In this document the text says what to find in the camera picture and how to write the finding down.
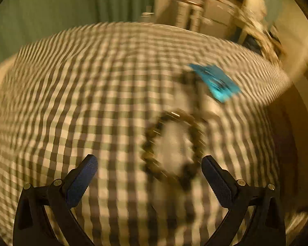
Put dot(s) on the grey mini fridge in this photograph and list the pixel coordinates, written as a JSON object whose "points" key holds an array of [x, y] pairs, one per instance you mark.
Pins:
{"points": [[217, 18]]}

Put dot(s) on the brown cardboard box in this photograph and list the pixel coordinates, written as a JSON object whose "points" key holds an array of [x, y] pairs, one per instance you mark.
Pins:
{"points": [[289, 120]]}

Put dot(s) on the checkered green white cloth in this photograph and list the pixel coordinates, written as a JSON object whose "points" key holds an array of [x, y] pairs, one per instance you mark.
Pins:
{"points": [[94, 90]]}

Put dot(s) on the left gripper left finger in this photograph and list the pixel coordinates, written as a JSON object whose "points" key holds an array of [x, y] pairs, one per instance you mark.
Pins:
{"points": [[32, 225]]}

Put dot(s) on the green curtain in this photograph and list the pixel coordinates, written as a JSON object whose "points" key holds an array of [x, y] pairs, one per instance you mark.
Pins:
{"points": [[26, 21]]}

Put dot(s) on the white suitcase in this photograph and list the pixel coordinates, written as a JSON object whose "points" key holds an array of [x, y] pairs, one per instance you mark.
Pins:
{"points": [[188, 14]]}

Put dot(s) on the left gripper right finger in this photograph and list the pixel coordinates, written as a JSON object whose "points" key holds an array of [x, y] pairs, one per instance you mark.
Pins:
{"points": [[266, 225]]}

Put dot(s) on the blue foil packet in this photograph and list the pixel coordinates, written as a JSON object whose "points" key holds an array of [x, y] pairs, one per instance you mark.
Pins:
{"points": [[219, 84]]}

